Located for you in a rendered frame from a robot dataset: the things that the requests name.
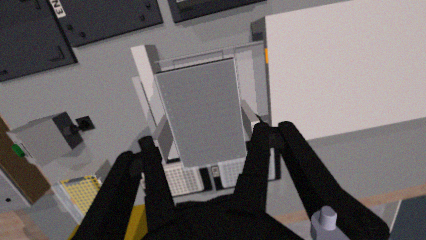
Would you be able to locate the yellow open-top bin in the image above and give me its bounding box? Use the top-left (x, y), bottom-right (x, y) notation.
top-left (67, 204), bottom-right (148, 240)

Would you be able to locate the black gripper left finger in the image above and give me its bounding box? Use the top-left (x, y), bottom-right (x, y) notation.
top-left (71, 114), bottom-right (183, 240)

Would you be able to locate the white multi-well assay plate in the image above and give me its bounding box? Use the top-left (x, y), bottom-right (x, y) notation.
top-left (218, 148), bottom-right (275, 188)

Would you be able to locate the grey bench mat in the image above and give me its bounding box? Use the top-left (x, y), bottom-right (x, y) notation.
top-left (0, 0), bottom-right (426, 240)

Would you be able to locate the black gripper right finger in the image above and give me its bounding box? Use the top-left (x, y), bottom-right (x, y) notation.
top-left (219, 99), bottom-right (390, 240)

